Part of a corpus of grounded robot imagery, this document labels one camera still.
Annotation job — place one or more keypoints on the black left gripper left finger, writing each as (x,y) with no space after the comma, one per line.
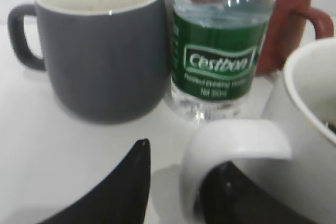
(122,197)

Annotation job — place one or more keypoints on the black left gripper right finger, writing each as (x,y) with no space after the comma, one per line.
(226,195)

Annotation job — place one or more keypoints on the white ceramic mug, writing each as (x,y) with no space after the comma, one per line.
(289,152)

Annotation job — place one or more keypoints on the dark grey ceramic mug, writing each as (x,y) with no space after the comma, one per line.
(107,60)

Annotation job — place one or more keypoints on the clear water bottle green label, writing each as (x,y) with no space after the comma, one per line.
(216,48)

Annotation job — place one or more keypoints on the dark red ceramic mug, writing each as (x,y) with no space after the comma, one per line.
(285,32)

